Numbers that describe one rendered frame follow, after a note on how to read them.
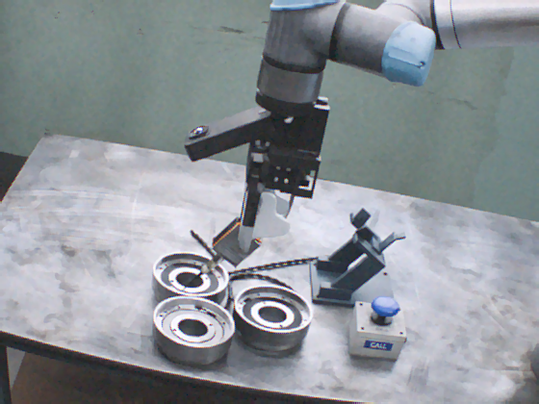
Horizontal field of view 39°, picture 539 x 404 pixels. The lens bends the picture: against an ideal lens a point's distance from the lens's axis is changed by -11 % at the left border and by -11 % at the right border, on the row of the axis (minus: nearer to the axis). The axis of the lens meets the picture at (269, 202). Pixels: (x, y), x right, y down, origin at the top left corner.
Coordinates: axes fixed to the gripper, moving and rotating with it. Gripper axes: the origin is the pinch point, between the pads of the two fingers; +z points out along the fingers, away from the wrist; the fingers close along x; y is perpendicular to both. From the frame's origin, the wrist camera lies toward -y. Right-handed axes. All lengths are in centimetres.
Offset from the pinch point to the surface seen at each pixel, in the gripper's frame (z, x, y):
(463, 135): 44, 156, 79
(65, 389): 38.1, 4.0, -24.3
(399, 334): 8.8, -5.3, 22.9
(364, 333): 9.0, -5.5, 17.9
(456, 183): 63, 156, 81
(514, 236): 13, 35, 54
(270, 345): 11.9, -6.8, 5.8
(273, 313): 11.5, 0.0, 6.2
